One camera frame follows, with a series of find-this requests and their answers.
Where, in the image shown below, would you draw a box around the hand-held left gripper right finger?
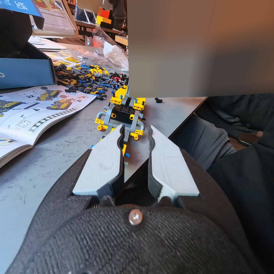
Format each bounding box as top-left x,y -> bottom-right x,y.
148,125 -> 200,203

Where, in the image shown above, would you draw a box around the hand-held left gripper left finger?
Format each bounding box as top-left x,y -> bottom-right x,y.
73,125 -> 125,196

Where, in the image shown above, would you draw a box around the yellow toy brick vehicle model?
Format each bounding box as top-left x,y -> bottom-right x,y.
90,85 -> 147,168

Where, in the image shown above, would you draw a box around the pile of small brick parts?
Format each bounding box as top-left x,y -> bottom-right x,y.
53,63 -> 129,101

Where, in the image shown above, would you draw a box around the grey desk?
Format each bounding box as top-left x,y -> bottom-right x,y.
0,36 -> 208,273

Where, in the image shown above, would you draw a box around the person's grey trouser legs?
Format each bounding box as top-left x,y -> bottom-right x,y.
171,114 -> 237,172

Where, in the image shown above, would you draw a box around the white instruction booklet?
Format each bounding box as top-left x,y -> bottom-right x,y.
0,84 -> 97,169

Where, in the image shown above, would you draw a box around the yellow sticker sheet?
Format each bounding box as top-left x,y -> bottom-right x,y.
46,51 -> 81,67

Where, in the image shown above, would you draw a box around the clear plastic bag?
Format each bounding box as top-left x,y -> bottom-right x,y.
47,43 -> 112,67
84,25 -> 129,72

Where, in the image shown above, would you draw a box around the dark blue cardboard box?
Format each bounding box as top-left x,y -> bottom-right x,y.
0,0 -> 57,90

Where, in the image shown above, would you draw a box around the white stand base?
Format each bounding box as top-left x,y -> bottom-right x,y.
27,35 -> 74,52

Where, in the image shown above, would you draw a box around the stack of large bricks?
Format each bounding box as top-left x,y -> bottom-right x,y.
96,6 -> 113,29

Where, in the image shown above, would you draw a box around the wooden display board with sheet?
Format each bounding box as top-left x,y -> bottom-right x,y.
28,0 -> 79,37

